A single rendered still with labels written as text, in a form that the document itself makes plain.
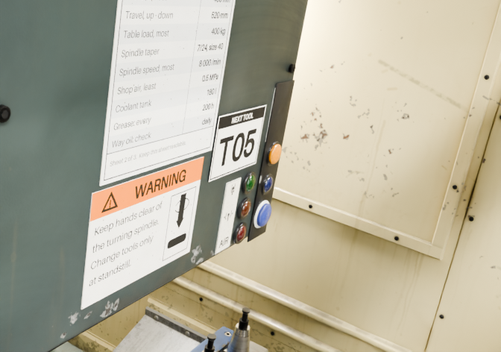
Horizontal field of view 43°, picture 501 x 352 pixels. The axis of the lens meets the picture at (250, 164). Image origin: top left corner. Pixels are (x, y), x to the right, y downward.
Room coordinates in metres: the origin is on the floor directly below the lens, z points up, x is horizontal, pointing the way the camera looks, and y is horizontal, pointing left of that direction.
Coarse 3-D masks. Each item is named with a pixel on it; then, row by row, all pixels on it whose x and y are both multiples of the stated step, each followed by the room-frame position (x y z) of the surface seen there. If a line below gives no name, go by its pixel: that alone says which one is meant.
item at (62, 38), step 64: (0, 0) 0.38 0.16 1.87; (64, 0) 0.42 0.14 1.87; (256, 0) 0.65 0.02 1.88; (0, 64) 0.38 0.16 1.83; (64, 64) 0.42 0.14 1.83; (256, 64) 0.67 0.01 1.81; (0, 128) 0.38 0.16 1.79; (64, 128) 0.43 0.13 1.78; (0, 192) 0.38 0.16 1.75; (64, 192) 0.43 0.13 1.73; (0, 256) 0.38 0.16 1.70; (64, 256) 0.44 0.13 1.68; (192, 256) 0.61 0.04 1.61; (0, 320) 0.39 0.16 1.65; (64, 320) 0.44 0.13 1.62
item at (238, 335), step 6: (234, 330) 0.99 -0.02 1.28; (240, 330) 0.98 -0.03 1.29; (246, 330) 0.98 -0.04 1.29; (234, 336) 0.98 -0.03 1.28; (240, 336) 0.98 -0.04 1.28; (246, 336) 0.98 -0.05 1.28; (234, 342) 0.98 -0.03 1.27; (240, 342) 0.97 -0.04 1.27; (246, 342) 0.98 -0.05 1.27; (228, 348) 0.98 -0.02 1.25; (234, 348) 0.97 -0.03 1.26; (240, 348) 0.97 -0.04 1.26; (246, 348) 0.98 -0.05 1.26
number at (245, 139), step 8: (240, 128) 0.65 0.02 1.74; (248, 128) 0.67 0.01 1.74; (256, 128) 0.69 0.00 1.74; (240, 136) 0.65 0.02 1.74; (248, 136) 0.67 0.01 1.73; (256, 136) 0.69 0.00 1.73; (240, 144) 0.66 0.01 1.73; (248, 144) 0.67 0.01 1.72; (232, 152) 0.64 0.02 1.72; (240, 152) 0.66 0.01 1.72; (248, 152) 0.68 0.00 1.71; (232, 160) 0.65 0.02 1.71; (240, 160) 0.66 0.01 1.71; (248, 160) 0.68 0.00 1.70
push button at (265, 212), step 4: (264, 204) 0.73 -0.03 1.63; (268, 204) 0.73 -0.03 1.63; (260, 208) 0.72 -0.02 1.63; (264, 208) 0.72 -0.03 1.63; (268, 208) 0.73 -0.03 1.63; (260, 212) 0.72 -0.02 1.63; (264, 212) 0.72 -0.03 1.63; (268, 212) 0.73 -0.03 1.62; (260, 216) 0.72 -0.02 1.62; (264, 216) 0.72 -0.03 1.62; (268, 216) 0.73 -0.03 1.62; (256, 220) 0.72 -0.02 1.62; (260, 220) 0.72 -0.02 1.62; (264, 220) 0.72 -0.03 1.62; (260, 224) 0.72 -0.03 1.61; (264, 224) 0.73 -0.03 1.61
